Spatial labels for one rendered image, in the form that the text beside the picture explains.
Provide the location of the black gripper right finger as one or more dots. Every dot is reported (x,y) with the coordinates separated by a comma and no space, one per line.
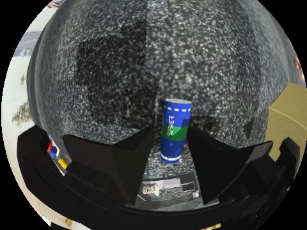
(217,164)

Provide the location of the yellow-handled screwdriver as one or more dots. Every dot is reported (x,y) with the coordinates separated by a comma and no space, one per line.
(63,163)

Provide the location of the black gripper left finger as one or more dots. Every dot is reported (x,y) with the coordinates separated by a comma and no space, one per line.
(125,160)

